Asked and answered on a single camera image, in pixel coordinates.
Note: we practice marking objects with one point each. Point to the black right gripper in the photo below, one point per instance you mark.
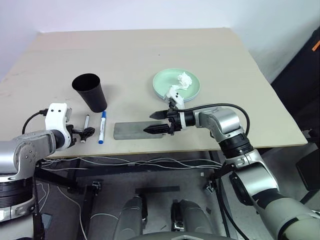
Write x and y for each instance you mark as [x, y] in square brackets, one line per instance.
[175, 122]

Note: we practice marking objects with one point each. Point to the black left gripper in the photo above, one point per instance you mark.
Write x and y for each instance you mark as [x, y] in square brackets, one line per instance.
[71, 137]

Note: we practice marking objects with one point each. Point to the white marker with black cap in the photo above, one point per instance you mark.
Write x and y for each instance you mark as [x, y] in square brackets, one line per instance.
[86, 121]

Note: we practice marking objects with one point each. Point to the grey rectangular pad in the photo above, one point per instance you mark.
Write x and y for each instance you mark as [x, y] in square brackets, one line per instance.
[130, 130]

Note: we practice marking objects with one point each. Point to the green plastic plate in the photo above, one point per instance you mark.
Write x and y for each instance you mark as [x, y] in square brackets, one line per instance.
[163, 82]

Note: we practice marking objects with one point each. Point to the white tissue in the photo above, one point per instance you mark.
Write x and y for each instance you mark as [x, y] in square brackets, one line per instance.
[184, 80]

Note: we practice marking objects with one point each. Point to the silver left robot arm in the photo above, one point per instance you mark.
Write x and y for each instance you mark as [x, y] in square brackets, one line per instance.
[25, 148]

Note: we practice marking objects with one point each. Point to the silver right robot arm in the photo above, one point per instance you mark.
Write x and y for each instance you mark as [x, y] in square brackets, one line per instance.
[225, 122]

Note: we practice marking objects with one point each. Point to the blue whiteboard marker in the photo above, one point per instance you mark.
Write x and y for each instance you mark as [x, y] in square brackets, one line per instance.
[102, 128]

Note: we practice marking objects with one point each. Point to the black plastic cup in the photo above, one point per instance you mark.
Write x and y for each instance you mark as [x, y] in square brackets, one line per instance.
[92, 95]

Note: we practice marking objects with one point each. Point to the grey rounded robot leg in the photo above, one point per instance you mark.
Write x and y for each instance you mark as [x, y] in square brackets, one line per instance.
[132, 217]
[192, 220]

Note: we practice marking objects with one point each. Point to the grey robot torso edge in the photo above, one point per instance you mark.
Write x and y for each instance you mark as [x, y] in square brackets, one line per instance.
[182, 236]

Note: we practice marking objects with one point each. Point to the large black bag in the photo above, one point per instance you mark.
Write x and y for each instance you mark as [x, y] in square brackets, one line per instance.
[297, 82]

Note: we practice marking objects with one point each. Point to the black box on floor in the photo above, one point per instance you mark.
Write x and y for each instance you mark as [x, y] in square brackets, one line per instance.
[310, 175]

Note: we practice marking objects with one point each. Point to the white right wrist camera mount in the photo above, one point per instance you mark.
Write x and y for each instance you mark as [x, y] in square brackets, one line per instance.
[178, 100]

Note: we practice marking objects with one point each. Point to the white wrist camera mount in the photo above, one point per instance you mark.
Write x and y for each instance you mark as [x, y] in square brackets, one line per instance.
[178, 100]
[56, 117]

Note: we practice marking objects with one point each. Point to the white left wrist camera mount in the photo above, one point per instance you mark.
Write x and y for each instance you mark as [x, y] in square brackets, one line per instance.
[56, 117]

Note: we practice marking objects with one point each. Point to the black metal table frame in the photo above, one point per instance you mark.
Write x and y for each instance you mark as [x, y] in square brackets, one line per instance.
[120, 170]

